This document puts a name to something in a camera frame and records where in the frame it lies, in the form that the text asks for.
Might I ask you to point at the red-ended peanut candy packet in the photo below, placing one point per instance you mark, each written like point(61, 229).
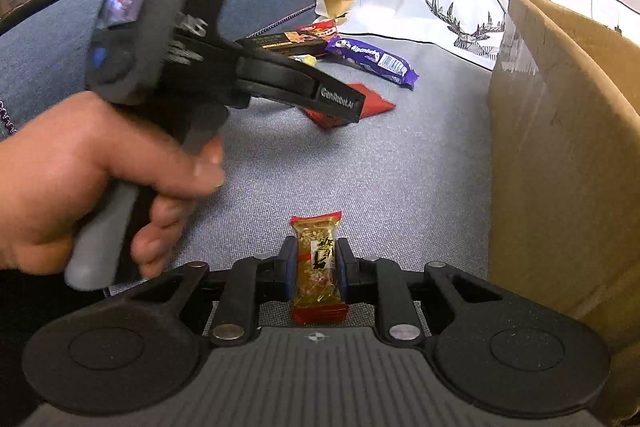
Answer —
point(317, 272)

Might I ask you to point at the black snack packet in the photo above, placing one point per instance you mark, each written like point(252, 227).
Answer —
point(285, 39)

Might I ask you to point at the person's left hand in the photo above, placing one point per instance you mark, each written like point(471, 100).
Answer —
point(65, 167)

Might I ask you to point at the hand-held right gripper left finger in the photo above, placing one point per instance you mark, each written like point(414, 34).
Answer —
point(289, 264)

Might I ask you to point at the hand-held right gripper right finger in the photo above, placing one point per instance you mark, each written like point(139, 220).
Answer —
point(344, 267)

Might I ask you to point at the brown cardboard box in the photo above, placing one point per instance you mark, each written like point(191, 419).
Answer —
point(560, 157)

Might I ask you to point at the red snack packet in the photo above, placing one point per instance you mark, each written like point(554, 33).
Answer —
point(320, 28)
point(375, 102)

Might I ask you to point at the purple chocolate bar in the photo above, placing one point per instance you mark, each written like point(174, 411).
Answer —
point(370, 57)

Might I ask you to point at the small orange snack packet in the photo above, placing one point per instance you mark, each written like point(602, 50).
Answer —
point(302, 58)

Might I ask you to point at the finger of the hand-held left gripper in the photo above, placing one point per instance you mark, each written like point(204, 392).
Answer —
point(340, 103)

